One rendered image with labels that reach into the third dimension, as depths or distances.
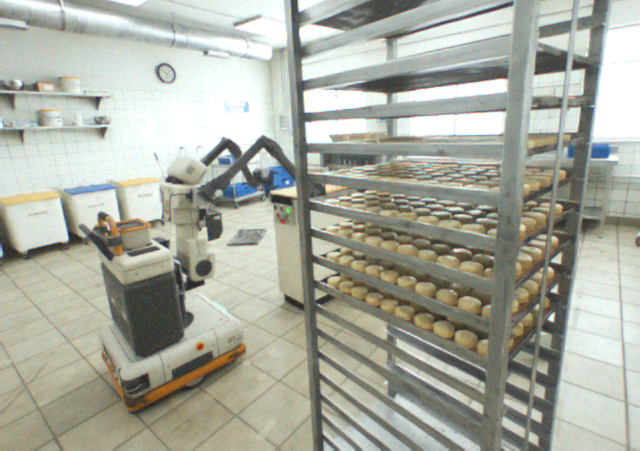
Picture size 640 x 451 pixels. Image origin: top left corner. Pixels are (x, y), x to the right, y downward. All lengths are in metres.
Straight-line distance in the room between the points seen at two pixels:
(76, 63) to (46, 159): 1.41
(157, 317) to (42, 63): 4.69
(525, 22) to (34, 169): 5.81
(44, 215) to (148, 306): 3.57
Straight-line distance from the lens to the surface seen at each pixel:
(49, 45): 6.23
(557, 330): 1.27
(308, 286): 1.17
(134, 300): 1.94
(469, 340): 0.93
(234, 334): 2.22
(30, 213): 5.36
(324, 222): 2.61
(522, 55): 0.69
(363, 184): 0.92
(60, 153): 6.07
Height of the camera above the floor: 1.38
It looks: 14 degrees down
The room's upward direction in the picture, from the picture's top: 3 degrees counter-clockwise
